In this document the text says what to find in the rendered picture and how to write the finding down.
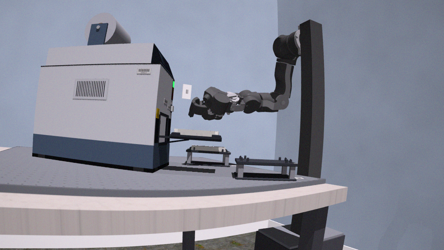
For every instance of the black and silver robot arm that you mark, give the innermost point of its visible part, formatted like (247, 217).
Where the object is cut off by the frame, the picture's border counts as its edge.
(287, 49)

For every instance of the white cylinder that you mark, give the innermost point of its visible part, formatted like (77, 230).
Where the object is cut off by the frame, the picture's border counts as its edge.
(116, 34)

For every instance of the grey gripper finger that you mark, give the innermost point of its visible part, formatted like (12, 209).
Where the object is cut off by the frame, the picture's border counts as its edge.
(196, 100)
(202, 110)

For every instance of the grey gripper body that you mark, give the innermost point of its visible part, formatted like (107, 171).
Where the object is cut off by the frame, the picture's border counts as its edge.
(217, 101)

